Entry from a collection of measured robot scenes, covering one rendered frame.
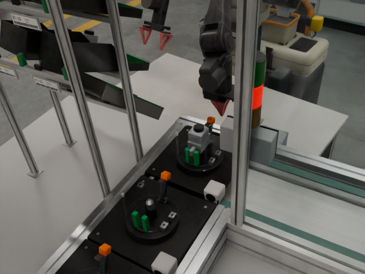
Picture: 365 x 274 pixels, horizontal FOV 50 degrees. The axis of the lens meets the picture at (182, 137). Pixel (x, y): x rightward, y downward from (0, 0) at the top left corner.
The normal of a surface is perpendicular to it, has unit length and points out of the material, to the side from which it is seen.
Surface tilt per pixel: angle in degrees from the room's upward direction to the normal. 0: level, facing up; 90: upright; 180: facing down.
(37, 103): 0
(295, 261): 90
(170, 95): 0
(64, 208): 0
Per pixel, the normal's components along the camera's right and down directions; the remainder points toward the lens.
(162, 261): -0.06, -0.76
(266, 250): -0.50, 0.58
